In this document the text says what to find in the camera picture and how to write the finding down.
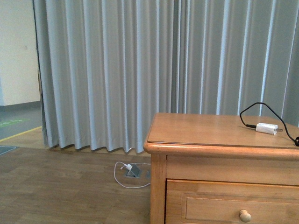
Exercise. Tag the grey pleated curtain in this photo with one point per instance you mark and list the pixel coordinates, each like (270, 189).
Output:
(107, 66)

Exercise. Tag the white plug in socket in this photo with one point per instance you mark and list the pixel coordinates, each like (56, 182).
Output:
(128, 167)

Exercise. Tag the white charger adapter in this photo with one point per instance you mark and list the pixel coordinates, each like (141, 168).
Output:
(268, 128)

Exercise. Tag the closed metal floor plate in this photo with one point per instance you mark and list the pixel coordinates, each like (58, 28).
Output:
(148, 175)

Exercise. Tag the wooden nightstand cabinet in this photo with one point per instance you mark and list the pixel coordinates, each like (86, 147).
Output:
(214, 148)

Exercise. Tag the open metal floor socket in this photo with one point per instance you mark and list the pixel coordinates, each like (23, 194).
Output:
(135, 172)

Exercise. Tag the top drawer wooden knob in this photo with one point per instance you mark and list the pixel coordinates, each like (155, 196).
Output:
(244, 216)

